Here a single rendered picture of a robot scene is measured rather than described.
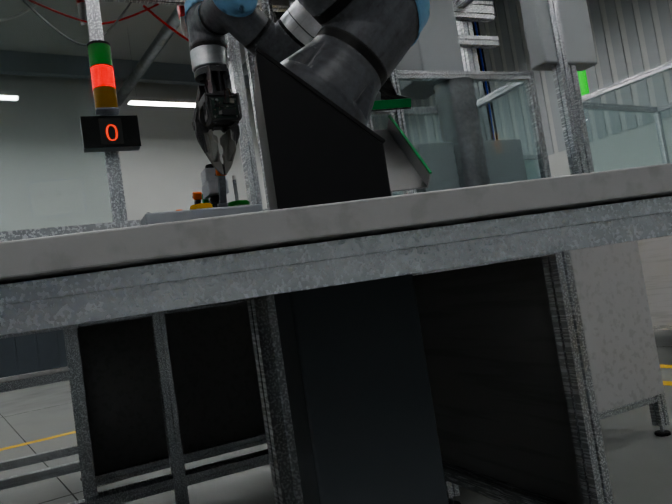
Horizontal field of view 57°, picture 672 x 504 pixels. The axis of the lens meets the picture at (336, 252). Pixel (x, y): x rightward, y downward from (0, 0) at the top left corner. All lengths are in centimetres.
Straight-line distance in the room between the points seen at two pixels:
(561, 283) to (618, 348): 123
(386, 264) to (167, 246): 19
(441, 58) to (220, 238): 214
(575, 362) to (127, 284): 115
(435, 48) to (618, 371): 146
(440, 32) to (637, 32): 808
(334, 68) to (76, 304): 45
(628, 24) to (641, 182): 1002
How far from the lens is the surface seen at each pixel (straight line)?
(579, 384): 152
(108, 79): 152
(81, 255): 53
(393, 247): 57
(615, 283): 271
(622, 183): 67
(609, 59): 1078
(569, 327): 150
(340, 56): 84
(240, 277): 55
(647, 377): 282
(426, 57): 256
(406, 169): 153
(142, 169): 1266
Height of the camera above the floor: 78
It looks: 3 degrees up
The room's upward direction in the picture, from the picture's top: 9 degrees counter-clockwise
